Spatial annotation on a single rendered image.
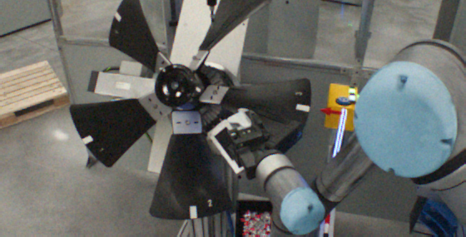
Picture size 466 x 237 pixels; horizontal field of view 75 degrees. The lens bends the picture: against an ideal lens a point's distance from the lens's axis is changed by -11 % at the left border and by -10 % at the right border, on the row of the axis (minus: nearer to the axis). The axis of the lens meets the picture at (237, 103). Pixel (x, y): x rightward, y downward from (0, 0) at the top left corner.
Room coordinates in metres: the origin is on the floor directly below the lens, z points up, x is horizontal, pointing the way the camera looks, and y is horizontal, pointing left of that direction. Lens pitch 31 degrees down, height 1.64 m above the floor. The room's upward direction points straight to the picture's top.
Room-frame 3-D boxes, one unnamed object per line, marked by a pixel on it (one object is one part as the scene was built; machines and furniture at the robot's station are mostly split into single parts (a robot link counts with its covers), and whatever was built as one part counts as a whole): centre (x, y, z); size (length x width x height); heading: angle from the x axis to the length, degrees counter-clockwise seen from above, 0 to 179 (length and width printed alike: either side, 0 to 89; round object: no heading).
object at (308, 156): (1.49, -0.14, 0.50); 2.59 x 0.03 x 0.91; 74
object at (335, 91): (0.99, -0.37, 1.02); 0.16 x 0.10 x 0.11; 164
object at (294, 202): (0.42, -0.10, 1.17); 0.11 x 0.08 x 0.09; 21
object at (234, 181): (1.36, 0.02, 0.42); 0.04 x 0.04 x 0.83; 74
